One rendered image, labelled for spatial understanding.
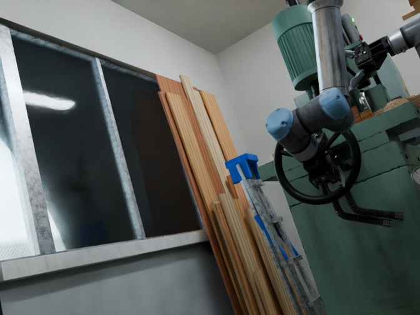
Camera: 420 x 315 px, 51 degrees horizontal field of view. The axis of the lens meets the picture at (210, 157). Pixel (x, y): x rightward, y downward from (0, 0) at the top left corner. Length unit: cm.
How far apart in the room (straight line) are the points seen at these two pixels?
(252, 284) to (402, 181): 164
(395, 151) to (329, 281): 50
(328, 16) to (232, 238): 199
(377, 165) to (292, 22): 67
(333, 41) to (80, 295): 163
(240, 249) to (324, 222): 140
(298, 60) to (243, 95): 278
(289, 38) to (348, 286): 97
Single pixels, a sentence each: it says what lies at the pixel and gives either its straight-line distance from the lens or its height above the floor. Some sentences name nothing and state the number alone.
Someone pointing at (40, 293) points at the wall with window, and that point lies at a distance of 213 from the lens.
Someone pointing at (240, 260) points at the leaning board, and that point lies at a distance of 298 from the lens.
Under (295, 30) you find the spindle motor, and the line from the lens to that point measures 184.
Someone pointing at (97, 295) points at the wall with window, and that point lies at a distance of 234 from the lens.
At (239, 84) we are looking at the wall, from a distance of 460.
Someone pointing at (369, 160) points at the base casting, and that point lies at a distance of 157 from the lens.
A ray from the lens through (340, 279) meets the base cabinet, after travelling 164.
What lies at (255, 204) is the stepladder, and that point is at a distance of 253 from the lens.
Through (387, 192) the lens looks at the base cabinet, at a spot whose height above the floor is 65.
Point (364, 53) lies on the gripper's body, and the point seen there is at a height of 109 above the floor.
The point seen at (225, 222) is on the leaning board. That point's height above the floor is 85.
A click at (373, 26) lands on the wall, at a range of 429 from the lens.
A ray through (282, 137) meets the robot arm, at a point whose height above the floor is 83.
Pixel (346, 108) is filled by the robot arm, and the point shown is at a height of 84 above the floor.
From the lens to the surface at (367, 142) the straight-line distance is 158.
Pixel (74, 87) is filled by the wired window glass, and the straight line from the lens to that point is 288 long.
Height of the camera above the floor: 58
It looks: 14 degrees up
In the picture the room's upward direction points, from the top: 17 degrees counter-clockwise
